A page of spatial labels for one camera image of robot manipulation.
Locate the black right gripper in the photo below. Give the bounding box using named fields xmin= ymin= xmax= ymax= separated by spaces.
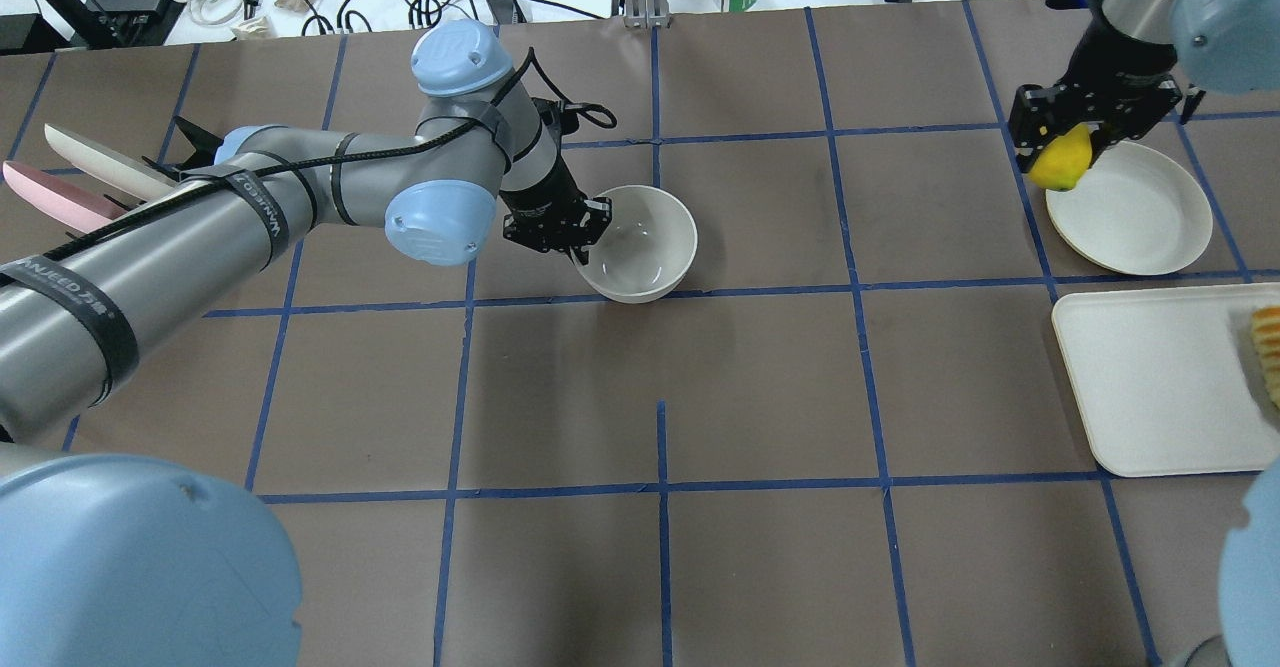
xmin=1007 ymin=26 xmax=1181 ymax=174

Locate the pink plate in rack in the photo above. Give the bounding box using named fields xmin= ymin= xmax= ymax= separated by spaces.
xmin=3 ymin=161 xmax=127 ymax=234

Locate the cream flat plate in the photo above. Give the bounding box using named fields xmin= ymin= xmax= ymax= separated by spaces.
xmin=1046 ymin=142 xmax=1213 ymax=277

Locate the yellow lemon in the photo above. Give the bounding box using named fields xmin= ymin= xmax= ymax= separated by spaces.
xmin=1027 ymin=124 xmax=1094 ymax=192

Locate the cream ceramic bowl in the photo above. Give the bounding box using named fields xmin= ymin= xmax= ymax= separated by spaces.
xmin=573 ymin=186 xmax=699 ymax=303

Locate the cream plate in rack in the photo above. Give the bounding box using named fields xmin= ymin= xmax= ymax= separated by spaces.
xmin=44 ymin=123 xmax=178 ymax=202

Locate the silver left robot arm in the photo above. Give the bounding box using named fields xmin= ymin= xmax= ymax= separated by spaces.
xmin=1 ymin=19 xmax=614 ymax=666

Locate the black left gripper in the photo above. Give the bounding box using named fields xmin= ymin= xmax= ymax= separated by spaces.
xmin=500 ymin=156 xmax=613 ymax=266

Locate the white tray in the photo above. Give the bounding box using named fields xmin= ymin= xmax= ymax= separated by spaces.
xmin=1051 ymin=283 xmax=1279 ymax=478

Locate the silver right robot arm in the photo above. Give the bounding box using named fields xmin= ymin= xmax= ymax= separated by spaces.
xmin=1007 ymin=0 xmax=1279 ymax=189

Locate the black plate rack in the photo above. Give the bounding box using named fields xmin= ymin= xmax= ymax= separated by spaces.
xmin=147 ymin=115 xmax=224 ymax=181

